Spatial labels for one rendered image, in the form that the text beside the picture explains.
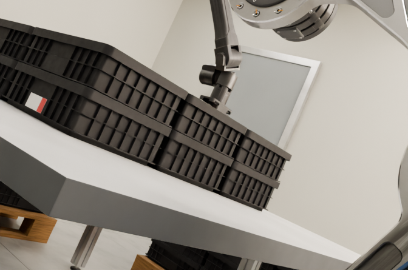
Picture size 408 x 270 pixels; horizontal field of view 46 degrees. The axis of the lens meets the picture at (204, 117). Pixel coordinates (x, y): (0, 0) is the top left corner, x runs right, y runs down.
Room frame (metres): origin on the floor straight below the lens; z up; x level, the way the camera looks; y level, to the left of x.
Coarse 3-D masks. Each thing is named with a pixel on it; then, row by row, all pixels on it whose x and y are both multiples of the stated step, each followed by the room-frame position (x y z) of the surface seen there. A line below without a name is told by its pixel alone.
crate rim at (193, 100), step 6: (186, 96) 1.32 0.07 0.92; (192, 96) 1.32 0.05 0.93; (192, 102) 1.33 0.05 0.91; (198, 102) 1.34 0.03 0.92; (204, 102) 1.36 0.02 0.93; (204, 108) 1.36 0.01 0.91; (210, 108) 1.38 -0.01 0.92; (210, 114) 1.39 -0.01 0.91; (216, 114) 1.40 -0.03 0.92; (222, 114) 1.42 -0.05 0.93; (222, 120) 1.43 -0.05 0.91; (228, 120) 1.45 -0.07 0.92; (234, 120) 1.47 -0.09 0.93; (234, 126) 1.48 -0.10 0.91; (240, 126) 1.49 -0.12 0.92; (240, 132) 1.50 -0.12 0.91
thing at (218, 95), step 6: (216, 90) 1.51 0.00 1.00; (222, 90) 1.50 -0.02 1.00; (228, 90) 1.52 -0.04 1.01; (204, 96) 1.50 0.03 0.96; (210, 96) 1.52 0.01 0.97; (216, 96) 1.50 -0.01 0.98; (222, 96) 1.50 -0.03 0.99; (228, 96) 1.52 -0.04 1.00; (216, 102) 1.49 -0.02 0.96; (222, 102) 1.50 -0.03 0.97; (228, 114) 1.55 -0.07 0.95
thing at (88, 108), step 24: (24, 72) 1.32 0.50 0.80; (48, 72) 1.24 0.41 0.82; (24, 96) 1.30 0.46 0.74; (48, 96) 1.22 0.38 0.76; (72, 96) 1.15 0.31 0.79; (96, 96) 1.12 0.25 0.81; (48, 120) 1.20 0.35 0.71; (72, 120) 1.12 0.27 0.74; (96, 120) 1.15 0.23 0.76; (120, 120) 1.19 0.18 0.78; (144, 120) 1.23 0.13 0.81; (96, 144) 1.18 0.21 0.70; (120, 144) 1.22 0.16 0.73; (144, 144) 1.26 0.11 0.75
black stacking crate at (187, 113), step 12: (180, 108) 1.34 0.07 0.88; (192, 108) 1.35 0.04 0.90; (180, 120) 1.33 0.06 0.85; (192, 120) 1.36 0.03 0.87; (204, 120) 1.40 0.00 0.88; (216, 120) 1.43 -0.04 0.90; (180, 132) 1.35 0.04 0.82; (192, 132) 1.38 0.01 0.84; (204, 132) 1.41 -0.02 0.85; (216, 132) 1.43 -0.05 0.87; (228, 132) 1.48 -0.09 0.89; (204, 144) 1.43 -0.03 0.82; (216, 144) 1.46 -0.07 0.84; (228, 144) 1.50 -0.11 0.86; (228, 156) 1.50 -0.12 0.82
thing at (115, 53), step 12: (48, 36) 1.30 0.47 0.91; (60, 36) 1.25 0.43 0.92; (72, 36) 1.21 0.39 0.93; (96, 48) 1.13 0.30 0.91; (108, 48) 1.11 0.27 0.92; (120, 60) 1.13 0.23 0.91; (132, 60) 1.15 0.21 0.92; (144, 72) 1.19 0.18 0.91; (156, 72) 1.21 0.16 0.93; (168, 84) 1.25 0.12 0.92; (180, 96) 1.29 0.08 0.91
